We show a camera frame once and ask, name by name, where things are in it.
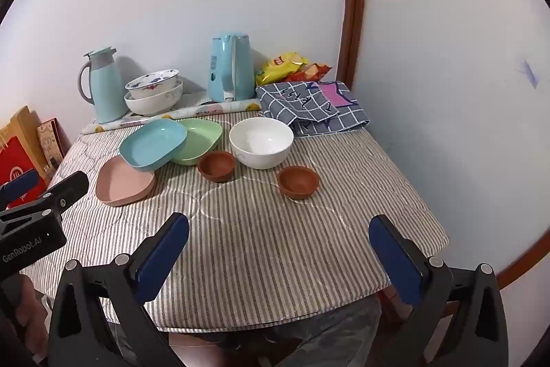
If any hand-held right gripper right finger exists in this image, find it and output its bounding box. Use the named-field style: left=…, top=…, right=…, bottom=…
left=368, top=214, right=510, bottom=367

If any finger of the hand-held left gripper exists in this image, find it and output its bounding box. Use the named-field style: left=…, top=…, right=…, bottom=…
left=0, top=168, right=40, bottom=208
left=0, top=170, right=90, bottom=227

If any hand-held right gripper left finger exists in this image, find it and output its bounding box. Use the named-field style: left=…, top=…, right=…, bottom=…
left=48, top=212, right=190, bottom=367

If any pink plate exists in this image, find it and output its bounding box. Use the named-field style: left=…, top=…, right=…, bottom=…
left=95, top=155, right=156, bottom=207

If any blue plate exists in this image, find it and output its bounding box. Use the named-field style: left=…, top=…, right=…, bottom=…
left=119, top=119, right=188, bottom=172

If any small brown bowl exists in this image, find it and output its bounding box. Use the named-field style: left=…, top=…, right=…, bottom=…
left=277, top=166, right=320, bottom=201
left=198, top=151, right=237, bottom=183

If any green plate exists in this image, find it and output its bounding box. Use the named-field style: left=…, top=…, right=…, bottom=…
left=172, top=118, right=223, bottom=166

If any person's left hand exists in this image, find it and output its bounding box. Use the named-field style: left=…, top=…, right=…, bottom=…
left=18, top=276, right=50, bottom=356

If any patterned brown box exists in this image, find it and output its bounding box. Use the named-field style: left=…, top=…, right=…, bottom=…
left=36, top=118, right=72, bottom=175

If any brown cardboard box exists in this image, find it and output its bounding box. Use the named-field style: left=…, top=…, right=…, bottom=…
left=0, top=106, right=44, bottom=161

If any striped quilted tablecloth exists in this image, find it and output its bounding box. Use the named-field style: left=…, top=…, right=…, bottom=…
left=19, top=109, right=450, bottom=333

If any light blue thermos jug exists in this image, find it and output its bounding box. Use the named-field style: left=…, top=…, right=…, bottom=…
left=78, top=46, right=130, bottom=124

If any large white patterned bowl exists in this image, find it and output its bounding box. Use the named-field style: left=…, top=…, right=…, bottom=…
left=124, top=80, right=184, bottom=117

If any floral white bowl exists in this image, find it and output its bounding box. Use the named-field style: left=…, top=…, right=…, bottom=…
left=125, top=69, right=180, bottom=100

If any brown wooden baseboard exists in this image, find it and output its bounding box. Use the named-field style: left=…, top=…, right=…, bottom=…
left=493, top=173, right=550, bottom=291

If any plain white bowl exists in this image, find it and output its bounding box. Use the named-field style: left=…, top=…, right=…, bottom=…
left=229, top=118, right=295, bottom=170

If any rolled fruit-print mat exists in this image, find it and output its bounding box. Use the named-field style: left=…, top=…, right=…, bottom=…
left=82, top=89, right=263, bottom=134

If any grey checkered cloth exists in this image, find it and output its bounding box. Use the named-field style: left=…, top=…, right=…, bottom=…
left=256, top=80, right=371, bottom=137

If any light blue electric kettle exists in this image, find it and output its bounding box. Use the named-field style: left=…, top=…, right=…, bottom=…
left=208, top=33, right=255, bottom=102

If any red chip bag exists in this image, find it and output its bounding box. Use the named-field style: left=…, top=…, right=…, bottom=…
left=296, top=63, right=333, bottom=83

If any yellow chip bag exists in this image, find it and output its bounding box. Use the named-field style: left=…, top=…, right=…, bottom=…
left=256, top=52, right=309, bottom=87

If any brown wooden door frame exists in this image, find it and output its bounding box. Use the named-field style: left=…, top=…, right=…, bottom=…
left=336, top=0, right=369, bottom=90

